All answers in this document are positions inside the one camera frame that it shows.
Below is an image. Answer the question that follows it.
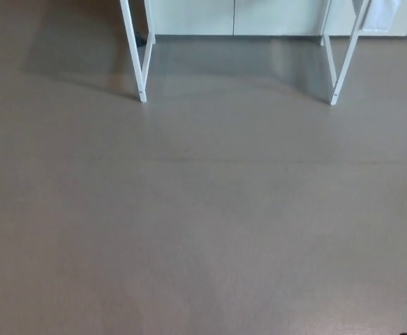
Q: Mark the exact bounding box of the white cabinet row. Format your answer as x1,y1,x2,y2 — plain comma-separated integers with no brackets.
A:
146,0,407,38

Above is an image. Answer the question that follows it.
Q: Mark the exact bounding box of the white hanging cloth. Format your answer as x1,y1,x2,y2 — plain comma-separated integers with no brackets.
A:
352,0,400,33

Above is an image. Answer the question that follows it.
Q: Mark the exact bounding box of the white metal table frame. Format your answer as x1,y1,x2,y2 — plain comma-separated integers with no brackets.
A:
119,0,369,106

